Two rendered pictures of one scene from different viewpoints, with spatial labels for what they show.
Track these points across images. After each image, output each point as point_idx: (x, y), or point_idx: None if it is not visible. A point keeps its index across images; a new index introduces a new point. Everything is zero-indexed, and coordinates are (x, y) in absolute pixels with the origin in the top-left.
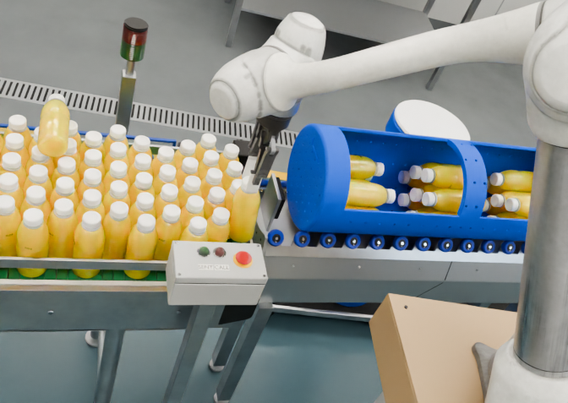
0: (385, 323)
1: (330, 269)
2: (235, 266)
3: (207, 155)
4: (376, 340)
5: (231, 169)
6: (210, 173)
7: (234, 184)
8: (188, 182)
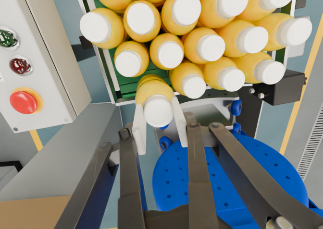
0: (41, 223)
1: (160, 153)
2: (8, 90)
3: (253, 31)
4: (50, 203)
5: (226, 74)
6: (211, 41)
7: (192, 80)
8: None
